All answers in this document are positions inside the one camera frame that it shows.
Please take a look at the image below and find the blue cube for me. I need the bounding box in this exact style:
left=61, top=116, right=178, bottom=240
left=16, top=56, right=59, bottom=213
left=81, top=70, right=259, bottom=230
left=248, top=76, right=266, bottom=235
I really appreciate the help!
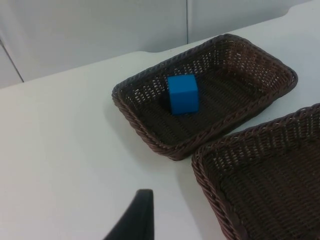
left=166, top=74, right=200, bottom=116

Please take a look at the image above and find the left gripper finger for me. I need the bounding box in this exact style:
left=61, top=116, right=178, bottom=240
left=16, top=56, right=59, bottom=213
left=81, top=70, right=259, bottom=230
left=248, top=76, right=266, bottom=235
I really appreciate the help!
left=101, top=189, right=154, bottom=240

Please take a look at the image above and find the dark brown wicker basket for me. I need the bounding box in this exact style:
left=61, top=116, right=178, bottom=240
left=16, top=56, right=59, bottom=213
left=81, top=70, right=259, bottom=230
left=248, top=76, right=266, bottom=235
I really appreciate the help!
left=111, top=33, right=299, bottom=162
left=190, top=102, right=320, bottom=240

